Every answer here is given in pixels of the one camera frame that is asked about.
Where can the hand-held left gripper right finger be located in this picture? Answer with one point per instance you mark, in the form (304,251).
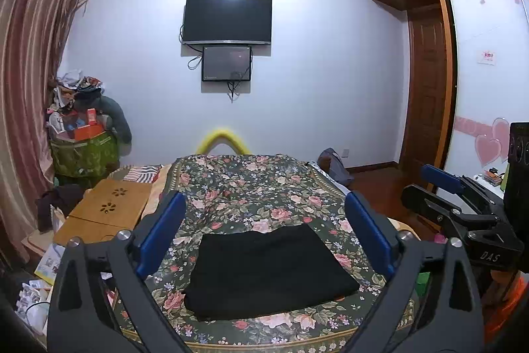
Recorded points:
(370,237)

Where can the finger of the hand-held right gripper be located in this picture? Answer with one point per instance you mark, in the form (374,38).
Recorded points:
(444,177)
(430,204)

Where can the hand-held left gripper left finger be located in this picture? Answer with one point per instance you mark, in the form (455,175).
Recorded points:
(161,233)

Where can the black printed t-shirt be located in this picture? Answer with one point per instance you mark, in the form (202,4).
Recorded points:
(268,274)

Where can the pile of clothes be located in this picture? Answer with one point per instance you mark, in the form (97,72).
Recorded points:
(76,88)

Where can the beige bed sheet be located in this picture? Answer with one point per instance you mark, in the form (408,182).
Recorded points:
(159,187)

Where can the wooden lap desk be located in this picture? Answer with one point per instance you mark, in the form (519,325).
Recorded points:
(107,204)

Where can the striped pillow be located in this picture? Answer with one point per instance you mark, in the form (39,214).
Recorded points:
(138,173)

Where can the dark bag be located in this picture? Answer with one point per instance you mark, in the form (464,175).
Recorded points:
(337,167)

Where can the wooden door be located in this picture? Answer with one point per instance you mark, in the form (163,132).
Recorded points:
(427,88)

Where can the floral blanket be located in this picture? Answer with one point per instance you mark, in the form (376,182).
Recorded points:
(256,191)

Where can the dark cloth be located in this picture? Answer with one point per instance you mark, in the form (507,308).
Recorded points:
(62,200)

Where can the green patterned bag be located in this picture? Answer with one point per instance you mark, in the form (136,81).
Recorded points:
(82,156)

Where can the yellow hoop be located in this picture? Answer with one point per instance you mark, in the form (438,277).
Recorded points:
(223,136)

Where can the orange box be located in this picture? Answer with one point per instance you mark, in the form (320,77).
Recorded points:
(89,131)

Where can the pile of papers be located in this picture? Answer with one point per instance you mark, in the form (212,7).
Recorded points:
(39,287)

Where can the white wardrobe door with hearts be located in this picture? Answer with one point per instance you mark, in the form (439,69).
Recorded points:
(483,47)

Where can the striped pink curtain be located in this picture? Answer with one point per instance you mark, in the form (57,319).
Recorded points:
(29,67)

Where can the wall socket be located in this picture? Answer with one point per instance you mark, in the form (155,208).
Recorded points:
(345,153)

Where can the small wall monitor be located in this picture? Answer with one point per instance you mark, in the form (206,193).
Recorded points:
(226,63)

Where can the wall television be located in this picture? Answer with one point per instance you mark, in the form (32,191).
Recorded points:
(227,20)

